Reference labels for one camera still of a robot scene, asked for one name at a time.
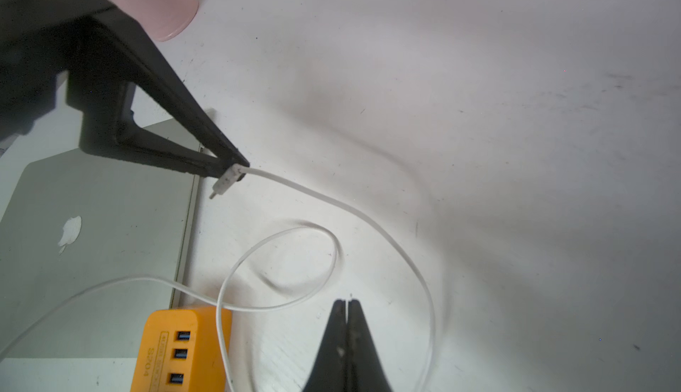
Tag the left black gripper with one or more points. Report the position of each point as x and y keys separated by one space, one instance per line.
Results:
x=41 y=39

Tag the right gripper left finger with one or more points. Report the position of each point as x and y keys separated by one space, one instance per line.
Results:
x=329 y=369

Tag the silver laptop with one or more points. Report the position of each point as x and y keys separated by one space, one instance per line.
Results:
x=82 y=240

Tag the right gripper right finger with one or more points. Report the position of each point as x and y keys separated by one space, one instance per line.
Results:
x=364 y=372

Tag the orange power strip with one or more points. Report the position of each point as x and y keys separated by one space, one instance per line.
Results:
x=179 y=351

